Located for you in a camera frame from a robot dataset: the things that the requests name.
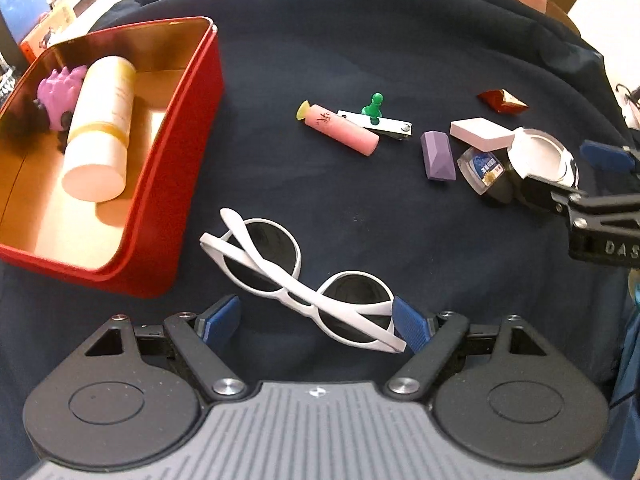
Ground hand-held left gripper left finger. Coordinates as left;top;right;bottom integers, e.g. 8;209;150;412
82;294;247;404

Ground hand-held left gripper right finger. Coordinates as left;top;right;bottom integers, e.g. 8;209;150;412
385;296;551;404

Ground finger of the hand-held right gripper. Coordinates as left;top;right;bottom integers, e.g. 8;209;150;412
520;172;640;221
580;140;640;174

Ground small black jar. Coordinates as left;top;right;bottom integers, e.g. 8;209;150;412
457;146;516;206

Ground white pink eraser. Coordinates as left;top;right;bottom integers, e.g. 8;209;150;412
450;117;516;151

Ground white round sunglasses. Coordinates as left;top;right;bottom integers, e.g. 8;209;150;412
199;207;408;354

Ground red foil wrapper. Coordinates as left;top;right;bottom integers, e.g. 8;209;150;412
476;88;530;113

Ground purple faceted block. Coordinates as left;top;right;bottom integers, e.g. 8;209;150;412
420;130;457;183

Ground red tin box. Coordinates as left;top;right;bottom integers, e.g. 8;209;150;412
0;16;224;300

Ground pink foam dart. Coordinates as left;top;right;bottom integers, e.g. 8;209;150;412
296;101;381;157

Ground white metal clip bar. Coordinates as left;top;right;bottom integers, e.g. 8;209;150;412
336;109;414;142

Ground green pawn piece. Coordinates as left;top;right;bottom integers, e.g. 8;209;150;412
361;92;385;126

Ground cream cylindrical tube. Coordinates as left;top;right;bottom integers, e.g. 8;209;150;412
62;55;137;202

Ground dark blue cloth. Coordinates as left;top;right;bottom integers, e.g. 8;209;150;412
0;0;632;461

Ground purple spiky toy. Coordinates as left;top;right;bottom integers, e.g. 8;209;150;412
36;64;90;135

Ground orange cardboard box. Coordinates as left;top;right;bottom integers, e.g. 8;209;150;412
20;0;77;61

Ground black cable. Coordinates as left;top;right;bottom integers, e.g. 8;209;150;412
615;83;640;128

